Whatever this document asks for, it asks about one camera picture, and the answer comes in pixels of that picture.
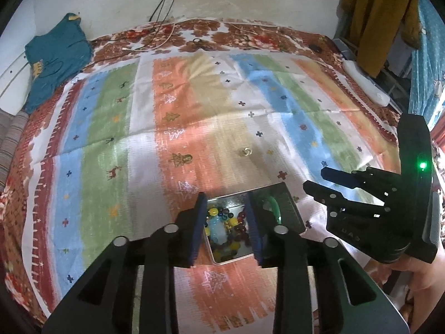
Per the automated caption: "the multicolour dark bead bracelet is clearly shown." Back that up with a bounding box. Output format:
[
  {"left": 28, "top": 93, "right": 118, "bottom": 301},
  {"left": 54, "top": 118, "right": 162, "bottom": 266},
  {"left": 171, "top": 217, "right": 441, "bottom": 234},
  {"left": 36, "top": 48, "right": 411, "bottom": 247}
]
[{"left": 207, "top": 206, "right": 246, "bottom": 261}]

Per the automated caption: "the blue dotted curtain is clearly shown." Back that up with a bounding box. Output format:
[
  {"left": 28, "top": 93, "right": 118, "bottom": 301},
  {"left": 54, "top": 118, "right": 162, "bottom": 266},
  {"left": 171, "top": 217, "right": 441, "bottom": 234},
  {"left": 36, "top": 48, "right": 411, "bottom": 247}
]
[{"left": 408, "top": 0, "right": 445, "bottom": 127}]

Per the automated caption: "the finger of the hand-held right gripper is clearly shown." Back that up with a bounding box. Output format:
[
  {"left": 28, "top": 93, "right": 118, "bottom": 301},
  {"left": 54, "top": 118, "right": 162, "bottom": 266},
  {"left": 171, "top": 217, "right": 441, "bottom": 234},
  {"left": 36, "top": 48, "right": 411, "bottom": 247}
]
[
  {"left": 320, "top": 166, "right": 401, "bottom": 200},
  {"left": 303, "top": 180, "right": 390, "bottom": 218}
]

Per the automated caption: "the striped colourful cloth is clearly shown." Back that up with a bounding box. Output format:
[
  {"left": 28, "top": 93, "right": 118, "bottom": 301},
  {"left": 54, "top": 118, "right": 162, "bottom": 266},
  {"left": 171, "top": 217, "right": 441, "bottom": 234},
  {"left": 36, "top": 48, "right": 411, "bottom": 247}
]
[{"left": 19, "top": 50, "right": 407, "bottom": 334}]

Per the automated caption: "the teal garment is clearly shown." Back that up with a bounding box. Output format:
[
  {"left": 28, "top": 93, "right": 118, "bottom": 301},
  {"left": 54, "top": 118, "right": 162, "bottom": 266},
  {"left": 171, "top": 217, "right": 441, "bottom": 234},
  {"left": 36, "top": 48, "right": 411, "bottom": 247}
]
[{"left": 25, "top": 13, "right": 94, "bottom": 114}]

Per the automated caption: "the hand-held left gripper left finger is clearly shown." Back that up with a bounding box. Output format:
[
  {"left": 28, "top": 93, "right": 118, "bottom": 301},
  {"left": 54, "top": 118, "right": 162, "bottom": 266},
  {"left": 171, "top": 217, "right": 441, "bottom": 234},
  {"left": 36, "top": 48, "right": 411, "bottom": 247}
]
[{"left": 42, "top": 192, "right": 208, "bottom": 334}]

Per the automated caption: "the mustard yellow garment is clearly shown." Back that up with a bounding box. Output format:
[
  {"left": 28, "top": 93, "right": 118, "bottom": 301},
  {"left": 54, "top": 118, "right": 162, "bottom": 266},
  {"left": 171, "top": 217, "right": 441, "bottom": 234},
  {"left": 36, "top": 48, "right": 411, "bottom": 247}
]
[{"left": 339, "top": 0, "right": 422, "bottom": 78}]

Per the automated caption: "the person's right hand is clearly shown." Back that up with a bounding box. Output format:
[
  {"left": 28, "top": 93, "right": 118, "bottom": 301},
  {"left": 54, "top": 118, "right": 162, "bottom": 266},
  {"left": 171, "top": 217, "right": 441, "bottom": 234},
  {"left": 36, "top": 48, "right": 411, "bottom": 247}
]
[{"left": 389, "top": 245, "right": 445, "bottom": 307}]

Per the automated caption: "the white oblong object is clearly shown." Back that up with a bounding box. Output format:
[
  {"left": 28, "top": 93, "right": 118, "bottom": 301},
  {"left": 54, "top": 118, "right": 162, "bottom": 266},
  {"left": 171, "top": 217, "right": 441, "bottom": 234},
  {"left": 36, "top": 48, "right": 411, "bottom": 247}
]
[{"left": 342, "top": 60, "right": 390, "bottom": 107}]

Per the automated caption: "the green jade bangle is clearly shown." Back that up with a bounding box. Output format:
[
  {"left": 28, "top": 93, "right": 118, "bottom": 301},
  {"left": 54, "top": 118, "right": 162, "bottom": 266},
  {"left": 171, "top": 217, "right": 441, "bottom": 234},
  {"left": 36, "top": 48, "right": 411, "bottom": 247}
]
[{"left": 259, "top": 197, "right": 281, "bottom": 224}]

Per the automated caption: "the light blue bead bracelet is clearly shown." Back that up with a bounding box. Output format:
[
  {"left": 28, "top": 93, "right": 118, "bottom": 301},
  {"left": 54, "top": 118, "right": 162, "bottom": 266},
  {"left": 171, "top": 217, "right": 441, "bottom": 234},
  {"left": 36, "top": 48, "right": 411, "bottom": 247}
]
[{"left": 208, "top": 216, "right": 232, "bottom": 246}]

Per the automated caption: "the silver metal tin box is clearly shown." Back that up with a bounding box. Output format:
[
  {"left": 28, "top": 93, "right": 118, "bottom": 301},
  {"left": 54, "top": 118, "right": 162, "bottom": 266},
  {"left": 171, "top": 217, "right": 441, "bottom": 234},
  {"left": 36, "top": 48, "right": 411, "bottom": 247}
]
[{"left": 203, "top": 182, "right": 306, "bottom": 264}]

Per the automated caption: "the grey striped pillow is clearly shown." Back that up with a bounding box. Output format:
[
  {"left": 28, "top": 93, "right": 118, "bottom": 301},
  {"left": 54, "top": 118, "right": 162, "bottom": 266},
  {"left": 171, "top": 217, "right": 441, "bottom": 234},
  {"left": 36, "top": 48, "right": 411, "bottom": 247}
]
[{"left": 0, "top": 109, "right": 29, "bottom": 190}]

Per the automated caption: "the dark red bead bracelet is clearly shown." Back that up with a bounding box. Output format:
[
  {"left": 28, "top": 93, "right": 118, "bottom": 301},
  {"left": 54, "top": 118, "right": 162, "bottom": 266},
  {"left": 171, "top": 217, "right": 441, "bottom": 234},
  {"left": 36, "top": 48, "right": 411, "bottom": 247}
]
[{"left": 231, "top": 212, "right": 254, "bottom": 245}]

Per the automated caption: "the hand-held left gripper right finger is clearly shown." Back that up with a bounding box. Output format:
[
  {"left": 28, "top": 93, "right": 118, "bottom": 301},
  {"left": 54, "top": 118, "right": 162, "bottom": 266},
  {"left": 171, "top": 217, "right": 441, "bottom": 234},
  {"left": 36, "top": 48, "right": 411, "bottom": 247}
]
[{"left": 243, "top": 192, "right": 411, "bottom": 334}]

